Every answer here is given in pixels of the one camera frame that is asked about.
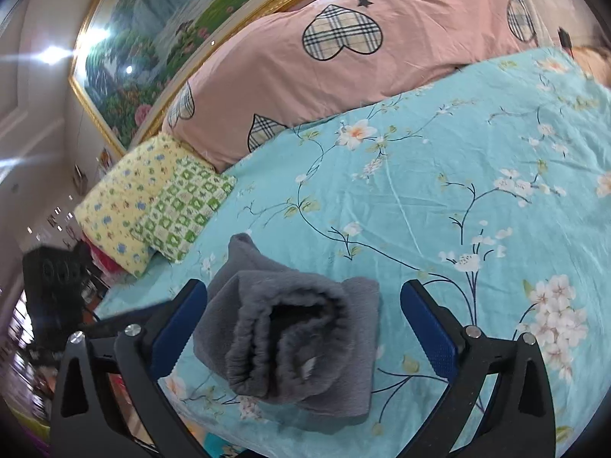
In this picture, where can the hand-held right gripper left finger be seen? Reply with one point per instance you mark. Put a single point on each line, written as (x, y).
(179, 329)

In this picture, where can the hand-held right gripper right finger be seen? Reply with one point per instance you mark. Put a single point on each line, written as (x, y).
(432, 338)

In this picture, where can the grey fleece pants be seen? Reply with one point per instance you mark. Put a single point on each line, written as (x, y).
(353, 343)

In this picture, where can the red cloth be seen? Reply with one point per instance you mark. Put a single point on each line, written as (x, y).
(107, 260)

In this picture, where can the green checked pillow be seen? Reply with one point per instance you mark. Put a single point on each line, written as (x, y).
(184, 207)

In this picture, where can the black speaker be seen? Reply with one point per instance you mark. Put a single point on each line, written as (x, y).
(55, 286)

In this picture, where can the yellow patterned pillow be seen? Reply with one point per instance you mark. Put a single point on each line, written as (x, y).
(129, 200)

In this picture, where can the light blue floral bedsheet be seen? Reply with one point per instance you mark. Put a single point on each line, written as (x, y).
(420, 176)

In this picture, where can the pink quilt with plaid hearts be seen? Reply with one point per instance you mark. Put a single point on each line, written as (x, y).
(420, 52)

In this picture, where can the gold framed landscape painting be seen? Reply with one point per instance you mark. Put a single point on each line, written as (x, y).
(157, 43)

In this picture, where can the tan fluffy object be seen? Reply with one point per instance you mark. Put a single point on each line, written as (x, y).
(594, 59)

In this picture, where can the small black object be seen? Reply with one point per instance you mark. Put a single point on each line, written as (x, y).
(565, 38)

